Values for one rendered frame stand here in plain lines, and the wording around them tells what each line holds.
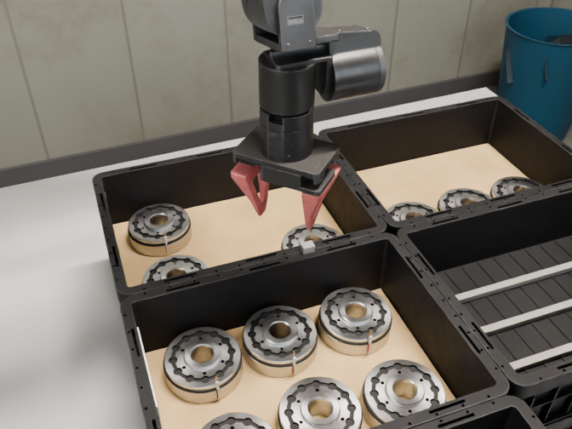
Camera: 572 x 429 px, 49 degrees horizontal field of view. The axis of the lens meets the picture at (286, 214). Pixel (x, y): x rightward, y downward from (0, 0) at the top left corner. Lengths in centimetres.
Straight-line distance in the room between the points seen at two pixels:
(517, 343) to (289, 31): 57
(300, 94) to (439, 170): 67
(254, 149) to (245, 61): 209
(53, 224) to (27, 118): 135
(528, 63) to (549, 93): 16
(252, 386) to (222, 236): 31
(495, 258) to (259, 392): 46
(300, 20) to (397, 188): 65
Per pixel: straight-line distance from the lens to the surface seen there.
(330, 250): 89
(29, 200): 147
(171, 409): 85
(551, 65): 284
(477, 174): 127
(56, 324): 117
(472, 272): 105
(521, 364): 92
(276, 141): 65
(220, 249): 105
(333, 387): 83
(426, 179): 123
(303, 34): 60
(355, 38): 65
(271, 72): 61
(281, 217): 111
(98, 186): 105
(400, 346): 91
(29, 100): 266
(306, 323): 89
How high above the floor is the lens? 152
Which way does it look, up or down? 39 degrees down
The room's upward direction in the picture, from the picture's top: straight up
